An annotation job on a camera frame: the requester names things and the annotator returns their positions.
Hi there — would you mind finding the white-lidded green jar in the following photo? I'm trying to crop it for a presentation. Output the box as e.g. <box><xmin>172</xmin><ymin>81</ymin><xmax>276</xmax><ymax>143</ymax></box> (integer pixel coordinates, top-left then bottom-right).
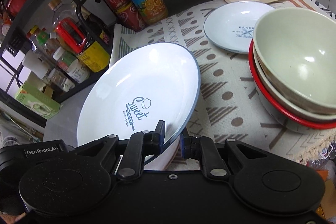
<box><xmin>52</xmin><ymin>47</ymin><xmax>91</xmax><ymax>84</ymax></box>

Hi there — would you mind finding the patterned fringed table mat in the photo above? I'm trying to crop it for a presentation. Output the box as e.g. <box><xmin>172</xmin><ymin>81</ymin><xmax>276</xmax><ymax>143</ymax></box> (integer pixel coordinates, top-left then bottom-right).
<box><xmin>109</xmin><ymin>0</ymin><xmax>336</xmax><ymax>165</ymax></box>

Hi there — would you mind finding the black metal shelf rack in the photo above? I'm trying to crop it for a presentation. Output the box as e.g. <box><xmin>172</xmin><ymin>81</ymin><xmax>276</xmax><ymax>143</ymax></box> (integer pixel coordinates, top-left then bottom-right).
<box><xmin>0</xmin><ymin>0</ymin><xmax>119</xmax><ymax>104</ymax></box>

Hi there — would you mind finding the cream green bowl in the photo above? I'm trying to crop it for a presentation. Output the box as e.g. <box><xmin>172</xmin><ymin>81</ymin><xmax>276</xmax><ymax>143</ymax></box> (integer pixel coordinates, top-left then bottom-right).
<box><xmin>252</xmin><ymin>7</ymin><xmax>336</xmax><ymax>116</ymax></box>
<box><xmin>253</xmin><ymin>60</ymin><xmax>336</xmax><ymax>123</ymax></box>

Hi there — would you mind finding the soy sauce bottle red handle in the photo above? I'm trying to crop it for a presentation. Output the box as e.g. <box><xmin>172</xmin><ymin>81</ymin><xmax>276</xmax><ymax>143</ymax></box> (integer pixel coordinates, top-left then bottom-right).
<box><xmin>48</xmin><ymin>0</ymin><xmax>111</xmax><ymax>73</ymax></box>

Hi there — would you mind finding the red and black bowl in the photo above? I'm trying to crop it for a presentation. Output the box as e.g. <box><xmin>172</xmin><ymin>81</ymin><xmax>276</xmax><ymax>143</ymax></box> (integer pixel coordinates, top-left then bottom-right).
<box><xmin>248</xmin><ymin>40</ymin><xmax>336</xmax><ymax>134</ymax></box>

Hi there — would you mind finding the white fan guard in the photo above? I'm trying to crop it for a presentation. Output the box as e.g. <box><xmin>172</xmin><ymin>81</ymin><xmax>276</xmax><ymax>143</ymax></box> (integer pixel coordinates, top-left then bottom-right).
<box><xmin>0</xmin><ymin>135</ymin><xmax>19</xmax><ymax>148</ymax></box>

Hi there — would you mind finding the green drink carton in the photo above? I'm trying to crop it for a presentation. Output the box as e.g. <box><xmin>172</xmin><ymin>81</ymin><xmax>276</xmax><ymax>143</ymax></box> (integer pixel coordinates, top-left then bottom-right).
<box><xmin>14</xmin><ymin>81</ymin><xmax>61</xmax><ymax>120</ymax></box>

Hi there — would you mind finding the white-lidded white-label jar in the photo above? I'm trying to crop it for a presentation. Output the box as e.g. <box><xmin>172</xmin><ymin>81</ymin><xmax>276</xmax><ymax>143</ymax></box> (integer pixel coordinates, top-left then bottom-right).
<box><xmin>48</xmin><ymin>68</ymin><xmax>77</xmax><ymax>92</ymax></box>

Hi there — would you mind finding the small white blue-print plate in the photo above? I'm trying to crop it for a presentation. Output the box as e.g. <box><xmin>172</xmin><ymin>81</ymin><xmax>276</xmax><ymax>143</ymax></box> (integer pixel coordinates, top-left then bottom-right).
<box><xmin>203</xmin><ymin>1</ymin><xmax>277</xmax><ymax>55</ymax></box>

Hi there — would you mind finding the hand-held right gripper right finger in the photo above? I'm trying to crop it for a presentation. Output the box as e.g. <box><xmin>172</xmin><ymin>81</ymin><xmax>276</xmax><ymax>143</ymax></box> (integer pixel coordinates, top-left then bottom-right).
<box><xmin>180</xmin><ymin>127</ymin><xmax>266</xmax><ymax>179</ymax></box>

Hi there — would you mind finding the large white blue-rimmed plate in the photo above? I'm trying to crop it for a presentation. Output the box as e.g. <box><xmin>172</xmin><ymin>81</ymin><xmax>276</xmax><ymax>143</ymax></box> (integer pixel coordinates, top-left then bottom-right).
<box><xmin>76</xmin><ymin>43</ymin><xmax>201</xmax><ymax>160</ymax></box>

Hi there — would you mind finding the green-label sauce bottle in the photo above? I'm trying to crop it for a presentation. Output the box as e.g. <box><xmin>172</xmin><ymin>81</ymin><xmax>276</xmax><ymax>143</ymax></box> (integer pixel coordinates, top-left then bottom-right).
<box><xmin>28</xmin><ymin>26</ymin><xmax>61</xmax><ymax>57</ymax></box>

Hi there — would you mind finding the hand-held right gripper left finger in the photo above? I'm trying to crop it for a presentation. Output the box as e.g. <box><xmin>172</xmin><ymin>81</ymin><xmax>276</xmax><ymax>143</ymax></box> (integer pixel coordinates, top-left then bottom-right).
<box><xmin>70</xmin><ymin>120</ymin><xmax>166</xmax><ymax>180</ymax></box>

